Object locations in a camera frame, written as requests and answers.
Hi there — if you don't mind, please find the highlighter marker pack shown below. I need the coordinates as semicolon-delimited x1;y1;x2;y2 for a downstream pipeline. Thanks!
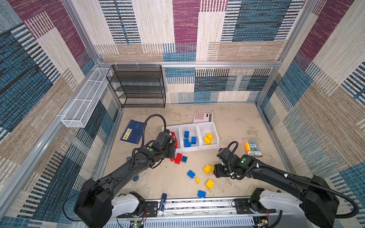
242;138;262;157

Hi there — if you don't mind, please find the red lego eight-stud brick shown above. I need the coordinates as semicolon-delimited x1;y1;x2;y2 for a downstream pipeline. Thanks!
174;153;183;164

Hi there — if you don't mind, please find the yellow lego stud brick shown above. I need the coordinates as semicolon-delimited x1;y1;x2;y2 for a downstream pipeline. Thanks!
203;164;212;174

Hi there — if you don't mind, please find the white plastic bin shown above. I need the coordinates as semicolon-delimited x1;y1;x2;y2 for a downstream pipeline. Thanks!
167;125;183;153
180;123;201;152
197;122;220;151

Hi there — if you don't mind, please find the blue lego eight-stud brick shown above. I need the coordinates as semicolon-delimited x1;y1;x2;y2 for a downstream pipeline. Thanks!
183;138;191;147

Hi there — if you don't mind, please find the yellow lego front brick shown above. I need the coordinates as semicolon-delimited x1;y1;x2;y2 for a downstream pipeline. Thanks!
205;179;214;190

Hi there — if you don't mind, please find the blue book yellow label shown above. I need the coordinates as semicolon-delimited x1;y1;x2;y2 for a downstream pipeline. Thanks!
120;119;144;145

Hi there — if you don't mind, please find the blue lego centre brick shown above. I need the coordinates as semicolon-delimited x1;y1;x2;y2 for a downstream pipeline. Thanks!
187;170;195;179

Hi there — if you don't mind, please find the blue glue stick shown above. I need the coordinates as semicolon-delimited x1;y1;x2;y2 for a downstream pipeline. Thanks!
158;193;167;217

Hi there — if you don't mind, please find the black mesh shelf rack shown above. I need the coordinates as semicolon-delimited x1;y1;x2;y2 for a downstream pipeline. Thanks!
106;65;166;108

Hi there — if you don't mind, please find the middle white plastic bin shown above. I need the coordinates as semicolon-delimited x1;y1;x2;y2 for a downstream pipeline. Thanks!
180;123;201;152

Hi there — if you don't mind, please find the right white plastic bin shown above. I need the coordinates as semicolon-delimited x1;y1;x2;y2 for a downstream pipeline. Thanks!
197;122;220;151

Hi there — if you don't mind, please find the pink calculator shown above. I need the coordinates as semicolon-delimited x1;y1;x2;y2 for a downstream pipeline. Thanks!
193;113;213;123

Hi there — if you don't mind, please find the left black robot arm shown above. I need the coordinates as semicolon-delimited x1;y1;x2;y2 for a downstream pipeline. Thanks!
74;125;175;228

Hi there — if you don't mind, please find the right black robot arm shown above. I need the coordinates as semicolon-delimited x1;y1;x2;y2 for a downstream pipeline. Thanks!
213;141;359;228

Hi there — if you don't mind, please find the left white plastic bin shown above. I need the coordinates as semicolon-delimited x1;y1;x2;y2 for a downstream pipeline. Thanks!
167;125;183;153

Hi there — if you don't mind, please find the blue lego hollow brick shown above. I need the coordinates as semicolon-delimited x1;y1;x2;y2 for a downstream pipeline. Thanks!
181;156;187;163

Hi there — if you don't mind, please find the white wire mesh basket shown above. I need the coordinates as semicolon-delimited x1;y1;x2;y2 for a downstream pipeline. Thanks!
61;67;109;128

